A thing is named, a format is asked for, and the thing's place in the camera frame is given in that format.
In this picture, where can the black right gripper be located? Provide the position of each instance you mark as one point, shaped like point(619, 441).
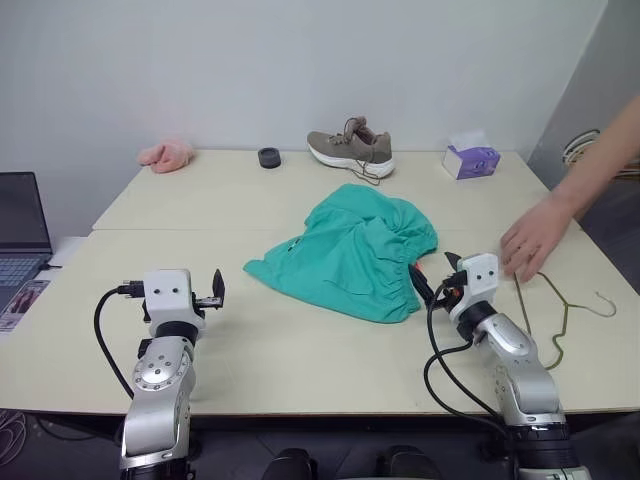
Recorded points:
point(447, 295)

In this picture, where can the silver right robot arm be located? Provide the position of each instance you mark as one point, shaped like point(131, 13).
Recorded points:
point(520, 370)

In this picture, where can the dark rounded shape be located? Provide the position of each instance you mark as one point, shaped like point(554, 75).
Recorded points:
point(407, 464)
point(290, 465)

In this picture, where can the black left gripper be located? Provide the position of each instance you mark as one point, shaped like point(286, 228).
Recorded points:
point(207, 302)

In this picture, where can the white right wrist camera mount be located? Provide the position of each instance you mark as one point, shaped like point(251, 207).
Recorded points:
point(480, 282)

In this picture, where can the dark laptop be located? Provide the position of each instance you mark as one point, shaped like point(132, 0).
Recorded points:
point(22, 225)

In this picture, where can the person's bare hand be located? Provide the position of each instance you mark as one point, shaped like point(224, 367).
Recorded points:
point(535, 235)

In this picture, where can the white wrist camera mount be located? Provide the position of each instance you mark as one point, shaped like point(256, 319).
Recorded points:
point(480, 282)
point(167, 300)

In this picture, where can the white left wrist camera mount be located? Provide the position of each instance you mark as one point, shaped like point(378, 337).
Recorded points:
point(167, 300)

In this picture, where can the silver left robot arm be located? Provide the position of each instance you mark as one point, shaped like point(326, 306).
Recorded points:
point(160, 395)

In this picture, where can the person's bare forearm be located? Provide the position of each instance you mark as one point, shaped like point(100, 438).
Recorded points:
point(605, 155)

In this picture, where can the taupe sneaker with white sole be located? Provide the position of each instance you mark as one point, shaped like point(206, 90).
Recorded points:
point(350, 147)

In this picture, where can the white side desk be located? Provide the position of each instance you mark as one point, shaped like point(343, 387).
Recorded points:
point(70, 247)

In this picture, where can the pink plush toy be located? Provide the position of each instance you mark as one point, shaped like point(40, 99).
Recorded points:
point(167, 157)

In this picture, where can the purple tissue box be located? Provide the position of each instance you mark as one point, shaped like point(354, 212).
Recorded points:
point(475, 160)

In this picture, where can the green scrub garment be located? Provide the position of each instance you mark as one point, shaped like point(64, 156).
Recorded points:
point(350, 250)

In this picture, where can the printed booklet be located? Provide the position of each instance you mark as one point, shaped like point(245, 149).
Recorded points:
point(22, 305)

